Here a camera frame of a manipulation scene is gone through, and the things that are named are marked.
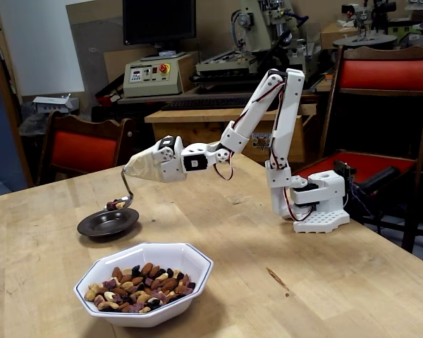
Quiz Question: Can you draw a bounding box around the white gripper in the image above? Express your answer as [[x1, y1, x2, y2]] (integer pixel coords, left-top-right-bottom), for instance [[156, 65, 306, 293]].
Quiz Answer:
[[123, 135, 186, 183]]

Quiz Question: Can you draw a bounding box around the bent metal spoon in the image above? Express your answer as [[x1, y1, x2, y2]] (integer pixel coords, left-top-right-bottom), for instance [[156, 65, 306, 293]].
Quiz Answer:
[[103, 168, 134, 212]]

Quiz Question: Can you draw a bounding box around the wooden chair low red backrest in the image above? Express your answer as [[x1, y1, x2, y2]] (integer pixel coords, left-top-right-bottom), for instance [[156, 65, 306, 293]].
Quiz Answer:
[[35, 110, 137, 186]]

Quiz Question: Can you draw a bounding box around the wooden workbench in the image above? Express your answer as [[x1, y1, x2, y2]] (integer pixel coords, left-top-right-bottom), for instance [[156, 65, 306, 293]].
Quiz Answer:
[[144, 98, 306, 165]]

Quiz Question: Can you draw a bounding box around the dark brown small plate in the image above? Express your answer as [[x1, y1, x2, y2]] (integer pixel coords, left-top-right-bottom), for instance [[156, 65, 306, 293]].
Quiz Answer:
[[77, 207, 140, 239]]

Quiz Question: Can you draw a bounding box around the beige control box red button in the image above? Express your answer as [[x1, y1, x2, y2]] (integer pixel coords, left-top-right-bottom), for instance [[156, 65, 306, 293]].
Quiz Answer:
[[122, 52, 195, 99]]

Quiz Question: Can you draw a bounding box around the black keyboard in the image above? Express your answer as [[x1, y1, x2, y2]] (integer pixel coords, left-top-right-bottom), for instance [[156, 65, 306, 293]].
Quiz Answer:
[[161, 96, 250, 112]]

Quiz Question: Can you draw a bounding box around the white model house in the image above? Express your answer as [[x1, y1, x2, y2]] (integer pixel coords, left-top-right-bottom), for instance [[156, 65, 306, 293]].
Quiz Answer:
[[32, 94, 79, 114]]

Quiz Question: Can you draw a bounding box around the mixed nuts and dried fruit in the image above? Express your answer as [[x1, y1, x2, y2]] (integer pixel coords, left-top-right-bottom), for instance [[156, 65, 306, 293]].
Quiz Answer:
[[83, 262, 197, 313]]

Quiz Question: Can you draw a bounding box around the large brown board sheet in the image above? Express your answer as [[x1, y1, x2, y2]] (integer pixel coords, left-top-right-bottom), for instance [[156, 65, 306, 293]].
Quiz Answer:
[[66, 0, 126, 106]]

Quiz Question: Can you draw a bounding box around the black computer monitor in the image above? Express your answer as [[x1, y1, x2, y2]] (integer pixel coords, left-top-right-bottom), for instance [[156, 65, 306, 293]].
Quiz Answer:
[[122, 0, 197, 59]]

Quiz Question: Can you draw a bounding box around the white octagonal bowl blue rim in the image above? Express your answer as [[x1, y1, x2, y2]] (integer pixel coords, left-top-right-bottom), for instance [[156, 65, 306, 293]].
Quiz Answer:
[[73, 242, 214, 328]]

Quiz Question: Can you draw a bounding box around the beige milling machine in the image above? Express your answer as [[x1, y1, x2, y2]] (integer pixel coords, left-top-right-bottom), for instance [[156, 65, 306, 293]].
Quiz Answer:
[[191, 0, 321, 93]]

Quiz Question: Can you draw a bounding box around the black circuit board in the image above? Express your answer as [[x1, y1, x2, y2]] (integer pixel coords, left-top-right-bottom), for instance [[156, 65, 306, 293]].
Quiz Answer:
[[333, 160, 357, 184]]

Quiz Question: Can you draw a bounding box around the brown cardboard box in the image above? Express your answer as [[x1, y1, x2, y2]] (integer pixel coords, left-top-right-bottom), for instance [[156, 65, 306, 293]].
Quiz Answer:
[[319, 21, 360, 50]]

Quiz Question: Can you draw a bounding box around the black round machine table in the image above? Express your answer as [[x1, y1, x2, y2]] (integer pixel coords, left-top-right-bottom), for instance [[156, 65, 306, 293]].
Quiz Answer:
[[333, 33, 398, 49]]

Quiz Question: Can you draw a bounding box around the wooden chair tall red backrest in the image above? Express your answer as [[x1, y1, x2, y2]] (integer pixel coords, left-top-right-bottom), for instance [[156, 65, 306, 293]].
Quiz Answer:
[[298, 44, 423, 254]]

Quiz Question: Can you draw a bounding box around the thin purple wire bundle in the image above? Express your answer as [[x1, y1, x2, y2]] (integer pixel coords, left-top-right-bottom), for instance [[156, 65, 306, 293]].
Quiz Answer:
[[348, 181, 373, 221]]

